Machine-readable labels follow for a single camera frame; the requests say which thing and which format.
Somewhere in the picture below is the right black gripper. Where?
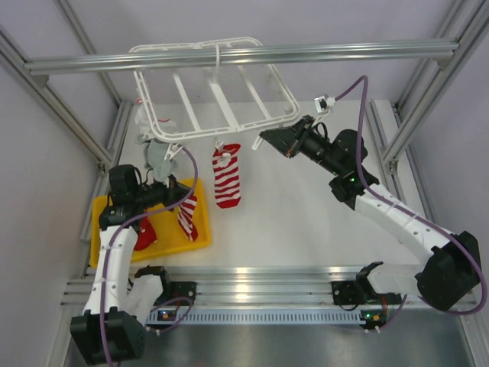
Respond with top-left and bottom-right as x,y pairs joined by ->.
262,115 -> 344,177

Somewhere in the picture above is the red white striped sock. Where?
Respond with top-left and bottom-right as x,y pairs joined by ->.
212,143 -> 241,209

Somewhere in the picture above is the white clip hanger rack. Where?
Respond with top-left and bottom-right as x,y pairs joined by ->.
130,37 -> 300,144

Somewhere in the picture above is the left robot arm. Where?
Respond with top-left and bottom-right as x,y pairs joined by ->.
70,164 -> 195,366

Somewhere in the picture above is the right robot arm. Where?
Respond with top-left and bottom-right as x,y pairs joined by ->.
260,115 -> 481,312

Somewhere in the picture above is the grey sock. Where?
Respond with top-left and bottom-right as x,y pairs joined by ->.
135,134 -> 178,187

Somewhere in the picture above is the yellow plastic tray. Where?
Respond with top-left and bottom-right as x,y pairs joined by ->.
89,180 -> 212,268

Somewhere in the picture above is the red patterned sock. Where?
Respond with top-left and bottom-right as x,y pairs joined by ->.
134,218 -> 157,252

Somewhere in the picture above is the aluminium crossbar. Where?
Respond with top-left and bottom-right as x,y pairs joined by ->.
24,38 -> 459,75

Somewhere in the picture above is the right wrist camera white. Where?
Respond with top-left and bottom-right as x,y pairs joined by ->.
313,95 -> 336,116

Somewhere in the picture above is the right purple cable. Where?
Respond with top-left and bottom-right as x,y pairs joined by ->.
332,74 -> 488,317

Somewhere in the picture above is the purple cable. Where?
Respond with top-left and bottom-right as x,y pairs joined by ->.
98,147 -> 199,364
332,74 -> 488,317

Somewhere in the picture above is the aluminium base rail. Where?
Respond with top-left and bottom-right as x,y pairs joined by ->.
60,265 -> 477,309

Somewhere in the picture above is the perforated cable duct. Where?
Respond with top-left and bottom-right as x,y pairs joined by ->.
147,307 -> 366,326

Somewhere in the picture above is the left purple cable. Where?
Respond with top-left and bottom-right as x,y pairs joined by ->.
98,147 -> 199,364

